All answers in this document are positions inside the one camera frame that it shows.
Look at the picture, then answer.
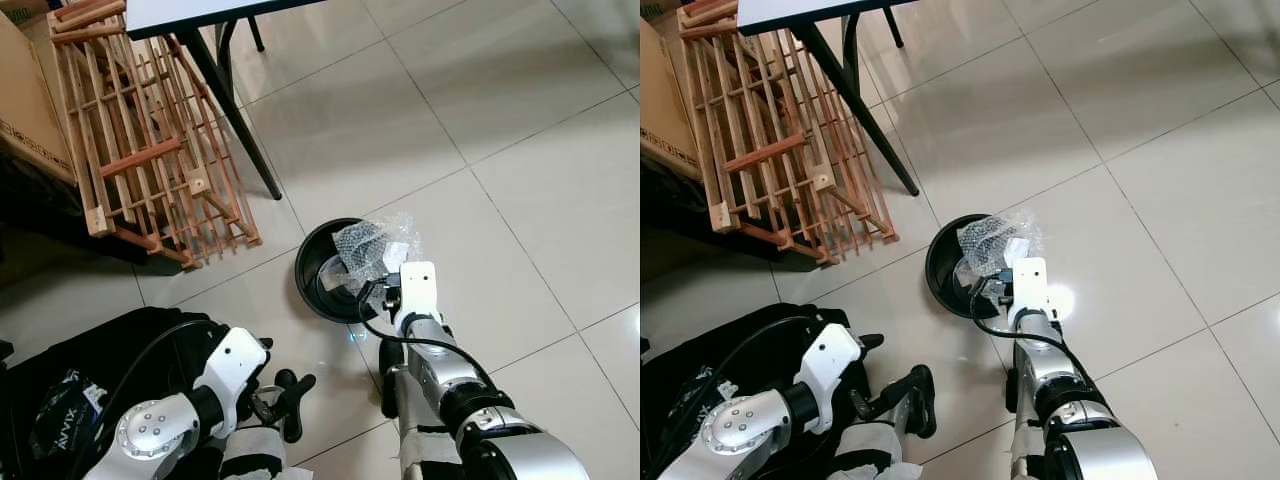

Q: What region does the brown cardboard box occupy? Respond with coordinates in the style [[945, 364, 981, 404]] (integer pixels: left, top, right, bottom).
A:
[[0, 9, 80, 187], [640, 14, 702, 183]]

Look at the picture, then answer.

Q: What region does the grey table with black legs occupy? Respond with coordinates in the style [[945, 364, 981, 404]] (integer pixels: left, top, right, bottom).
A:
[[124, 0, 333, 202], [734, 0, 928, 198]]

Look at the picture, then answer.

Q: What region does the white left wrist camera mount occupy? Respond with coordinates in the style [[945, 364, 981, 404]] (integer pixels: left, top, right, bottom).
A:
[[192, 326, 270, 439], [794, 321, 864, 437]]

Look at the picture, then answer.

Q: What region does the robot left leg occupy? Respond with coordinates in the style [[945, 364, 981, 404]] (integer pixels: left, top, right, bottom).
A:
[[217, 424, 293, 480], [834, 420, 928, 480]]

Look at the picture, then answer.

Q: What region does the black round rubbish bin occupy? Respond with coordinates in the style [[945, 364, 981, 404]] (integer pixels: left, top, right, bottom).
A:
[[924, 212, 1023, 322], [294, 217, 422, 325]]

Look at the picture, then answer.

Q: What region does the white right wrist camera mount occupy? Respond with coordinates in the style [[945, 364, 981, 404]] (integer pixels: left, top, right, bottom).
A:
[[397, 261, 442, 337], [1009, 256, 1050, 323]]

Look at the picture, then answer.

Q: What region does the black fabric bag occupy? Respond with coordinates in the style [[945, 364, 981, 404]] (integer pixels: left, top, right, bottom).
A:
[[640, 302, 853, 480], [0, 307, 233, 480]]

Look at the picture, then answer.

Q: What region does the wooden slatted rack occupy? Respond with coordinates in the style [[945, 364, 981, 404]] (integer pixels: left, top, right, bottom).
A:
[[47, 0, 264, 272], [679, 0, 899, 268]]

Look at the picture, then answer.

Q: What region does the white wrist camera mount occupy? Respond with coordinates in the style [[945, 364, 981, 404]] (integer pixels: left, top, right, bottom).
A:
[[192, 326, 270, 439], [397, 261, 442, 337], [1009, 256, 1050, 323], [794, 321, 864, 437]]

